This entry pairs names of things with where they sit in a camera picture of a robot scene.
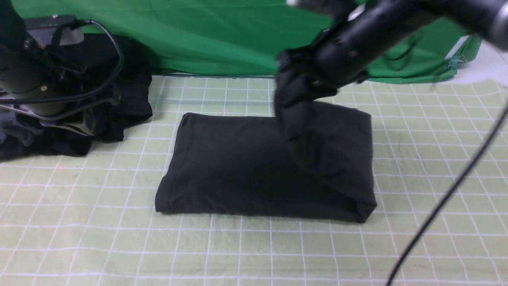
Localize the gray-blue crumpled garment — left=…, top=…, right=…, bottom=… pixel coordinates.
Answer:
left=0, top=110, right=43, bottom=147

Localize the black crumpled garment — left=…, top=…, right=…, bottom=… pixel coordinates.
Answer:
left=0, top=34, right=153, bottom=161

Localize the dark gray long-sleeve shirt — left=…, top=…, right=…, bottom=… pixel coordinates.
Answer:
left=154, top=79, right=377, bottom=223

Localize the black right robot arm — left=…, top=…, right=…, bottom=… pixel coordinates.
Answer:
left=275, top=0, right=507, bottom=107

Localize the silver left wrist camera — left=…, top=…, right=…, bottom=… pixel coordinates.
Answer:
left=23, top=14, right=84, bottom=47

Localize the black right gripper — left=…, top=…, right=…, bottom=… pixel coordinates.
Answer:
left=275, top=28, right=369, bottom=108

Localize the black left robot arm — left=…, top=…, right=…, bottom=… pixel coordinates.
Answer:
left=1, top=0, right=95, bottom=136

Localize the green backdrop cloth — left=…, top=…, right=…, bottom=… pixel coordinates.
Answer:
left=12, top=0, right=465, bottom=83

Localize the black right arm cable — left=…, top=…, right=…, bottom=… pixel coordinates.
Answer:
left=385, top=101, right=508, bottom=286

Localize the blue binder clip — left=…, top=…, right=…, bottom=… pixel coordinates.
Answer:
left=447, top=55, right=468, bottom=71

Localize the light green checkered tablecloth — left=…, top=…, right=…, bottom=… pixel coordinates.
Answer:
left=0, top=77, right=507, bottom=286

